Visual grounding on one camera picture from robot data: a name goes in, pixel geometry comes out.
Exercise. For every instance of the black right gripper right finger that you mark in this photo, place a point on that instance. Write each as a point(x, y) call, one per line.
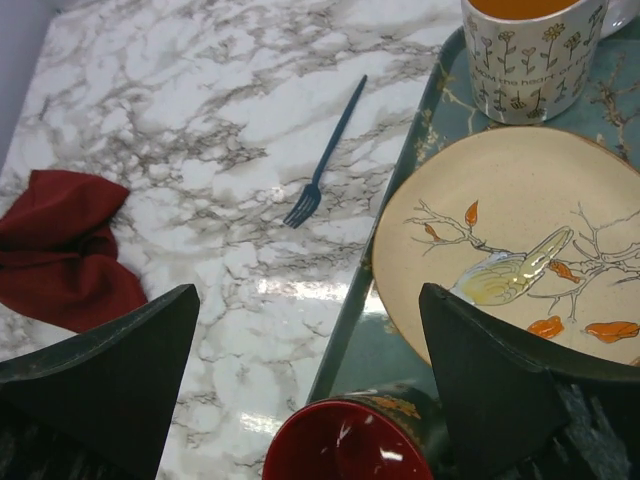
point(521, 407)

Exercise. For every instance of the white floral mug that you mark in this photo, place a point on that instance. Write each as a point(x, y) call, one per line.
point(529, 59)

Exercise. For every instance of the dark red cloth napkin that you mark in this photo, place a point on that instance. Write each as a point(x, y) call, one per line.
point(59, 257)

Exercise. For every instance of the red and black cup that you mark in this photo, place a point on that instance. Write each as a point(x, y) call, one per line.
point(394, 431)

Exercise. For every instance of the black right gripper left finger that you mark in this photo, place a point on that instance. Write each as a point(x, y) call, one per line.
point(99, 405)

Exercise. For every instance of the teal floral serving tray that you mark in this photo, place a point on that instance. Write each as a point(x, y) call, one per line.
point(366, 348)

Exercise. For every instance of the beige bird pattern plate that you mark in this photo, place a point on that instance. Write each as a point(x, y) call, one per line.
point(536, 226)

